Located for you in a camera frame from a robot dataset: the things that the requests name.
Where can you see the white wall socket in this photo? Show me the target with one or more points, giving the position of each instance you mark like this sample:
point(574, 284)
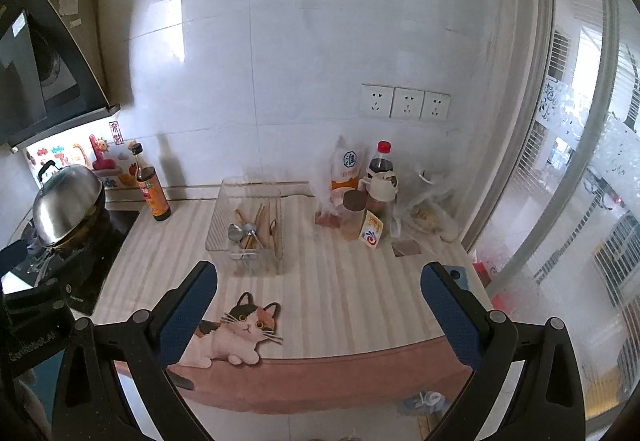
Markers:
point(436, 107)
point(407, 103)
point(376, 100)

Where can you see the colourful wall stickers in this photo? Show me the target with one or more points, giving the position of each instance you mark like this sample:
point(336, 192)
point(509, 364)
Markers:
point(80, 153)

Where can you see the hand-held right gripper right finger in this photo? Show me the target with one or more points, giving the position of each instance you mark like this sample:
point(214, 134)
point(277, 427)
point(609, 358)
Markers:
point(450, 316)

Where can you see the small brown packet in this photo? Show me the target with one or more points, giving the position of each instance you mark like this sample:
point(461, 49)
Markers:
point(327, 219)

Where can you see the dark cola bottle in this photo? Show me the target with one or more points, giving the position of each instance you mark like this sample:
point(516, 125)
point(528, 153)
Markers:
point(382, 161)

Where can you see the brown hood duct cover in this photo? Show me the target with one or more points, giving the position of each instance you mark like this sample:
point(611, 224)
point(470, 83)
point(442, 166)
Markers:
point(82, 46)

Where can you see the clear plastic tray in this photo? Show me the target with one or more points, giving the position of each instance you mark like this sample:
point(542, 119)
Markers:
point(220, 231)

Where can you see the blue white slipper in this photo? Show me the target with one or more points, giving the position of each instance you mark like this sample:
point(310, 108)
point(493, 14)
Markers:
point(420, 403)

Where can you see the black range hood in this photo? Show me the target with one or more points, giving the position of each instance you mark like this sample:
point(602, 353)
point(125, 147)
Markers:
point(30, 86)

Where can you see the blue plastic object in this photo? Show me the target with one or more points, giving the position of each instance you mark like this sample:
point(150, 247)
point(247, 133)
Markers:
point(457, 277)

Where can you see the person's left forearm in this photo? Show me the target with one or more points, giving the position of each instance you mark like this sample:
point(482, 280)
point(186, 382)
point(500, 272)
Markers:
point(32, 403)

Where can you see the brown sauce bottle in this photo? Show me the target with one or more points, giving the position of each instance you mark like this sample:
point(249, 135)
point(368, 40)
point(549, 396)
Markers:
point(157, 201)

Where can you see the black wok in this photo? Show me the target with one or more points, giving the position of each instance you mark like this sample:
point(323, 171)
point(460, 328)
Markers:
point(92, 223)

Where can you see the orange white food packet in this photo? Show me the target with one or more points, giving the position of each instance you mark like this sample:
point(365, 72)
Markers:
point(345, 176)

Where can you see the steel wok lid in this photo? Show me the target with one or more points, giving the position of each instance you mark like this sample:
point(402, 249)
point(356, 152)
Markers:
point(65, 206)

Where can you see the white lidded cup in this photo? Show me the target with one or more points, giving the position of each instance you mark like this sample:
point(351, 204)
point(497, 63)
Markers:
point(381, 188)

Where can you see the white plastic bag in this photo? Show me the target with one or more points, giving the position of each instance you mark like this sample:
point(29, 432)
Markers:
point(325, 171)

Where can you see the black gas stove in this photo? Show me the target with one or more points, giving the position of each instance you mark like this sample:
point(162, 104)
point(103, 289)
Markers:
point(95, 271)

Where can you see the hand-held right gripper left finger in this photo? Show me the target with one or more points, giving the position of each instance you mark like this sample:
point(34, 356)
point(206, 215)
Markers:
point(187, 316)

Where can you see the glass sliding door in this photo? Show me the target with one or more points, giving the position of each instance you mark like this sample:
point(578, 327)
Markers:
point(575, 221)

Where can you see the small brown card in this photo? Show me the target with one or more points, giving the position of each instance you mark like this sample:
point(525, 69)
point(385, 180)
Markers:
point(406, 248)

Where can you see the white seasoning packet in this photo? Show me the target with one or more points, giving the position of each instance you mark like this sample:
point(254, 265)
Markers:
point(371, 230)

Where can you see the clear plastic bag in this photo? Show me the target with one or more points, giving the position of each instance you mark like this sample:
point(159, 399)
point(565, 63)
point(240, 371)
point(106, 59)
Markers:
point(430, 216)

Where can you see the cat-shaped mat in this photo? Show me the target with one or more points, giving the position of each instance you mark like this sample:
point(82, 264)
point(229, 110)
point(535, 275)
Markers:
point(235, 341)

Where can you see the brown lidded jar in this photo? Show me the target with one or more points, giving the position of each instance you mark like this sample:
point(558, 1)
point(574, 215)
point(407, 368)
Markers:
point(354, 221)

